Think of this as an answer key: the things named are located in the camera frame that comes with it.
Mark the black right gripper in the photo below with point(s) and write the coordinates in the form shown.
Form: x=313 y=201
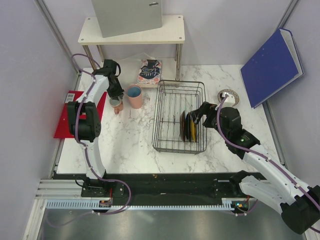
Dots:
x=207 y=109

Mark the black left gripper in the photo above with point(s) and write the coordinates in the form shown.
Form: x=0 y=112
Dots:
x=119 y=93

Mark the yellow patterned plate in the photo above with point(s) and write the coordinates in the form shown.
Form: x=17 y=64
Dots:
x=193 y=130

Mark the brown patterned bowl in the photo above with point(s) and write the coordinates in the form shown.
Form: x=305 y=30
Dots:
x=229 y=91

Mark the blue plastic tumbler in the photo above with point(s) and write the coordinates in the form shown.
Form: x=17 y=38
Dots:
x=134 y=91

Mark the pink plastic tumbler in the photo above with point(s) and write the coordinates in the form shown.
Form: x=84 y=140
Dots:
x=136 y=102

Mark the pink ceramic mug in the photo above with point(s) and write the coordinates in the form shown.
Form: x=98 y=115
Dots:
x=117 y=106

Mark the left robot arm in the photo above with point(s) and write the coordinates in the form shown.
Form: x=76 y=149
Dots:
x=83 y=118

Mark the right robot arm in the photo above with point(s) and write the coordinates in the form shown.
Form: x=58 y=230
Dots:
x=296 y=201

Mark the black plate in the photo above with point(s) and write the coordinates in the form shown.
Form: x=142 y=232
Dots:
x=188 y=129

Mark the dark brown plate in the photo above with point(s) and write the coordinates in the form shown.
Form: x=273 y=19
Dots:
x=182 y=126

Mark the clear plastic sleeve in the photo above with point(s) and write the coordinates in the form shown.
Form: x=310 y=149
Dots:
x=129 y=68

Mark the floral cover book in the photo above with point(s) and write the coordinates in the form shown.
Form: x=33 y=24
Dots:
x=149 y=73

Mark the white shelf stand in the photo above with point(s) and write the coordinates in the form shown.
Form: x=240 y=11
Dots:
x=171 y=32

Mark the red folder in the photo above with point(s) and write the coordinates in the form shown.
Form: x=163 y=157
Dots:
x=62 y=131

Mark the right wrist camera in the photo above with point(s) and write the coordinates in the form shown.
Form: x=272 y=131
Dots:
x=227 y=99

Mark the black wire dish rack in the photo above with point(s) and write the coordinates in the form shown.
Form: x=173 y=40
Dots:
x=171 y=101

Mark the grey ring binder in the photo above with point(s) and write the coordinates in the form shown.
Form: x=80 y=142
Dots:
x=120 y=17

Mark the blue ring binder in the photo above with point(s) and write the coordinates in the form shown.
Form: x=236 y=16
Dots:
x=275 y=65

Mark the white cable duct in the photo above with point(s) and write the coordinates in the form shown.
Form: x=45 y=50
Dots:
x=102 y=205

